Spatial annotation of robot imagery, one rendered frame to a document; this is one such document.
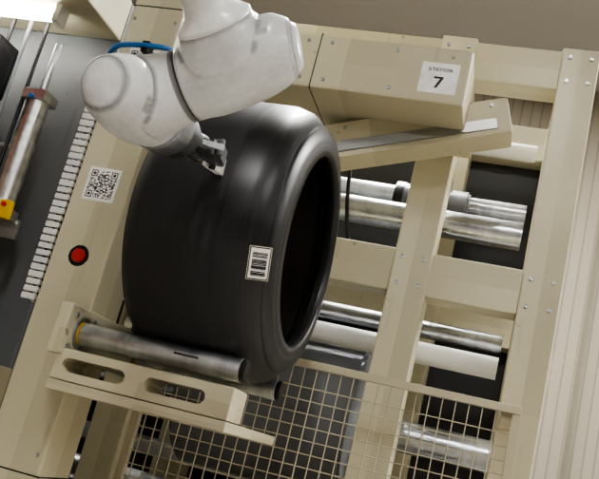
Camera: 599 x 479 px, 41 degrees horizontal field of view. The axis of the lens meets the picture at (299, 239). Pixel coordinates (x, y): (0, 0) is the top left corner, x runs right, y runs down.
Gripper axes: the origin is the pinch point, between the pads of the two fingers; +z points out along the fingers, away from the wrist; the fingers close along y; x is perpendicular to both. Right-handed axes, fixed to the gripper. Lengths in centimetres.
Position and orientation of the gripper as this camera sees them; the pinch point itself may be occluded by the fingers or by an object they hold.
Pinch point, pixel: (214, 162)
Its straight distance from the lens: 143.0
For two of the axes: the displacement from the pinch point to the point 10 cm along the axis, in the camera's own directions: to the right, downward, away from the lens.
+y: -9.5, -1.7, 2.6
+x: -2.1, 9.7, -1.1
